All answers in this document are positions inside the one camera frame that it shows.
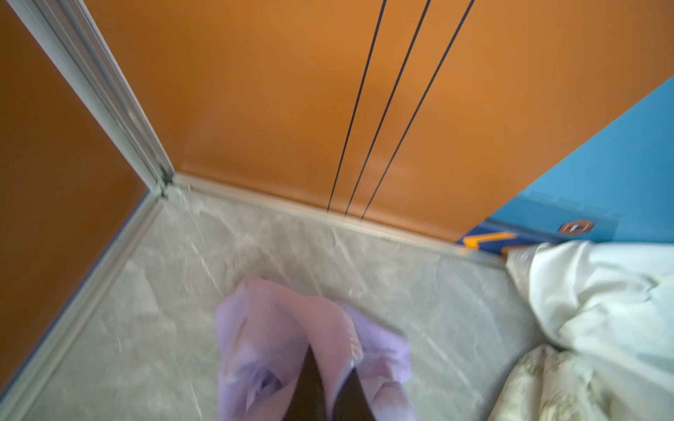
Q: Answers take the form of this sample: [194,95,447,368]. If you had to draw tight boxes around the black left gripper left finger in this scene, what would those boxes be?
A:
[283,347,328,421]

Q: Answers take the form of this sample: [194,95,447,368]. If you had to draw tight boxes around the left aluminium corner post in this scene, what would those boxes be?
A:
[8,0,176,196]

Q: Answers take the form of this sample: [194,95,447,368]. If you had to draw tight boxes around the plain white cloth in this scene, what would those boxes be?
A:
[507,241,673,420]

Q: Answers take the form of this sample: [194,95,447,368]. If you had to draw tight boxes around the lavender purple cloth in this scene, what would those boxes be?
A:
[215,278,415,420]

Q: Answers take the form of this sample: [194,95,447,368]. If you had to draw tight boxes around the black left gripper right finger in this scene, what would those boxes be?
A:
[333,369,376,421]

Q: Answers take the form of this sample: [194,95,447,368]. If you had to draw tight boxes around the cream cloth with green print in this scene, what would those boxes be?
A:
[488,345,637,421]

